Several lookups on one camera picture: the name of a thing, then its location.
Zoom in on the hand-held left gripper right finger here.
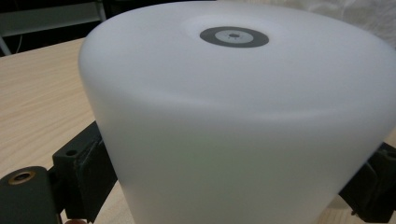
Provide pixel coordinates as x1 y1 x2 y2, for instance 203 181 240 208
338 141 396 224

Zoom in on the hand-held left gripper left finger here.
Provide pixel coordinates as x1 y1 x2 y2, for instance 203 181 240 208
51 120 119 224

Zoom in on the white cylindrical device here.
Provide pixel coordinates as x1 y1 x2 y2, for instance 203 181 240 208
78 0 396 224

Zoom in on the grey metal stand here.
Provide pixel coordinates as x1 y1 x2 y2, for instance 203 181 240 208
0 1 107 57

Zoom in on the white curtain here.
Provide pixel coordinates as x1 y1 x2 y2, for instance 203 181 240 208
236 0 396 49

